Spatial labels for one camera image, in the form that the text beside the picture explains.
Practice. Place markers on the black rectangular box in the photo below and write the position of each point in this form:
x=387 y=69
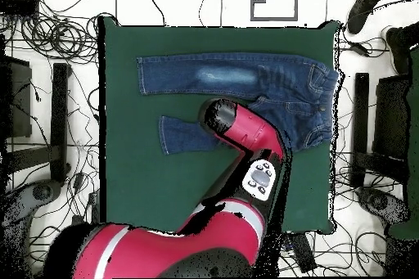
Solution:
x=302 y=252

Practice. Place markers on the dark box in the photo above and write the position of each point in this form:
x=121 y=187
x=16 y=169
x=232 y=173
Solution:
x=391 y=118
x=19 y=102

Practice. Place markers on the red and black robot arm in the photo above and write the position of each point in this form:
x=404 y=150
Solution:
x=248 y=128

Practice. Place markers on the green cloth sheet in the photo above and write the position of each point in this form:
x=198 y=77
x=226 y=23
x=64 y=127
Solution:
x=413 y=161

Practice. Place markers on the black power adapter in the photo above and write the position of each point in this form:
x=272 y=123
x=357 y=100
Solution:
x=359 y=48
x=77 y=220

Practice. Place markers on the person's foot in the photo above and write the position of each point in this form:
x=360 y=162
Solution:
x=401 y=46
x=360 y=14

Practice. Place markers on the flat black box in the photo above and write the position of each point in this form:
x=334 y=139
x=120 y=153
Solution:
x=19 y=6

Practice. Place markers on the grey office chair base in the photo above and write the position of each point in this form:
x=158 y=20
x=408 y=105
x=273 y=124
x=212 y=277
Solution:
x=379 y=202
x=19 y=207

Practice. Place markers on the dark green table cloth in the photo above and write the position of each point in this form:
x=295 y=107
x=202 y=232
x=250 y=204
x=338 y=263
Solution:
x=147 y=187

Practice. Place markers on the blue denim jeans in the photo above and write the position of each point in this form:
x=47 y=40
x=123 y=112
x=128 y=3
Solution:
x=229 y=76

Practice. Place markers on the black stand foot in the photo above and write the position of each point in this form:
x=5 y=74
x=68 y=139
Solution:
x=59 y=112
x=360 y=122

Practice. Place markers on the black power strip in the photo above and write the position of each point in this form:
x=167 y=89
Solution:
x=94 y=205

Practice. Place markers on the grey square frame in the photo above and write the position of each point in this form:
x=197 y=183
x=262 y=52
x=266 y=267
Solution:
x=296 y=0

